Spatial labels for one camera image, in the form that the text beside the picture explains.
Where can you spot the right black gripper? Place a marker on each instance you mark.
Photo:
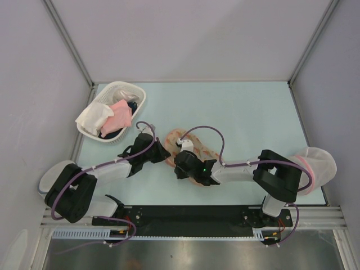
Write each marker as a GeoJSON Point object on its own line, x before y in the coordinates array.
{"type": "Point", "coordinates": [179, 174]}

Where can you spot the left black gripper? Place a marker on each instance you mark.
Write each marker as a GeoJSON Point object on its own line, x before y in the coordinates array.
{"type": "Point", "coordinates": [162, 153]}

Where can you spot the floral mesh laundry bag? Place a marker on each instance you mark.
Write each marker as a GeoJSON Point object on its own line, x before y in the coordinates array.
{"type": "Point", "coordinates": [201, 151]}

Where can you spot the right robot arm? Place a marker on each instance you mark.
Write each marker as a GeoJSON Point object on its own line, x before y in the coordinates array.
{"type": "Point", "coordinates": [278, 176]}

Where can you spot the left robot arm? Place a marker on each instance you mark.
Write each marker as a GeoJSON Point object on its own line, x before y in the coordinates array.
{"type": "Point", "coordinates": [68, 189]}

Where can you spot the white plastic laundry basket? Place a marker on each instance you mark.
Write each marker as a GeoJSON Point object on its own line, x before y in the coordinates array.
{"type": "Point", "coordinates": [105, 96]}

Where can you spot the white mesh bag blue trim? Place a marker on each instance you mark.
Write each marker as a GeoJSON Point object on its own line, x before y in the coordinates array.
{"type": "Point", "coordinates": [50, 177]}

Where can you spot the white mesh bag pink trim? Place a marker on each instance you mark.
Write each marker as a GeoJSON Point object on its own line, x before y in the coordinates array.
{"type": "Point", "coordinates": [319, 163]}

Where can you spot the pink cloth in basket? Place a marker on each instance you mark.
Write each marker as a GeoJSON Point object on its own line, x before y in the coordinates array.
{"type": "Point", "coordinates": [122, 118]}

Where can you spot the dark garment in basket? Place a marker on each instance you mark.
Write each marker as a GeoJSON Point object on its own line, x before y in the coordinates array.
{"type": "Point", "coordinates": [133, 106]}

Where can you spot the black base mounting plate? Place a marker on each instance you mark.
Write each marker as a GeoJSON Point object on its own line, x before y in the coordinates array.
{"type": "Point", "coordinates": [200, 221]}

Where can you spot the pale garment in basket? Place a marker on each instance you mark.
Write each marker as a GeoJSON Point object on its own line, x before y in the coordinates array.
{"type": "Point", "coordinates": [123, 94]}

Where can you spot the white cloth in basket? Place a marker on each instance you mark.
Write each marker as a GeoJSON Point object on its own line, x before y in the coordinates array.
{"type": "Point", "coordinates": [93, 117]}

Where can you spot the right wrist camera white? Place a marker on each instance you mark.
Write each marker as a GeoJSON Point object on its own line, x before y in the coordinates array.
{"type": "Point", "coordinates": [185, 145]}

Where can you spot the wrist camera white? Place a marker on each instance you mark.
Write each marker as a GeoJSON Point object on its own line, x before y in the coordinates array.
{"type": "Point", "coordinates": [147, 131]}
{"type": "Point", "coordinates": [185, 145]}

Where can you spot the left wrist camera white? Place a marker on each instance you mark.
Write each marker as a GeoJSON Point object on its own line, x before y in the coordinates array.
{"type": "Point", "coordinates": [147, 131]}

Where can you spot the aluminium rail frame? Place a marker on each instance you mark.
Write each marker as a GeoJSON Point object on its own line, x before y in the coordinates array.
{"type": "Point", "coordinates": [92, 228]}

